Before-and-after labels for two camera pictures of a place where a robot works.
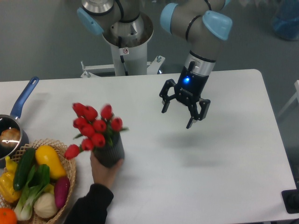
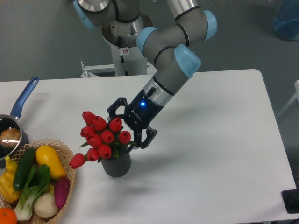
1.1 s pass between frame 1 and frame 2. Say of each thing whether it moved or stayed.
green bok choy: stayed
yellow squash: stayed
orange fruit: stayed
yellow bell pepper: stayed
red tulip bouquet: moved
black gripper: moved
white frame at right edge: stayed
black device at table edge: stayed
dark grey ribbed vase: moved
